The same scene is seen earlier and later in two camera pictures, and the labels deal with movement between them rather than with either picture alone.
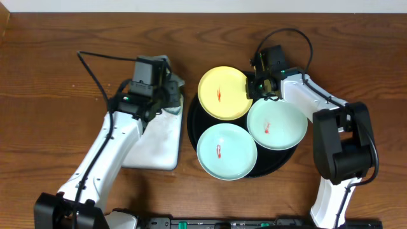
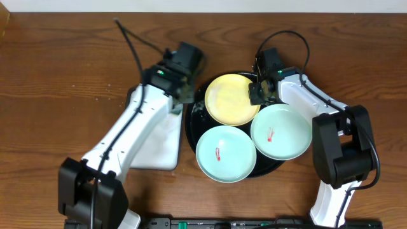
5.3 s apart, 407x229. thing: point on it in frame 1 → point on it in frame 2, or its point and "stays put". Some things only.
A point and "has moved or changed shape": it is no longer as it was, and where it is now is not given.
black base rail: [254, 222] stays put
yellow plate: [222, 93] has moved or changed shape
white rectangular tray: [159, 146] stays put
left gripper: [173, 90] → [185, 94]
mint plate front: [226, 151] stays put
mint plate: [275, 124] has moved or changed shape
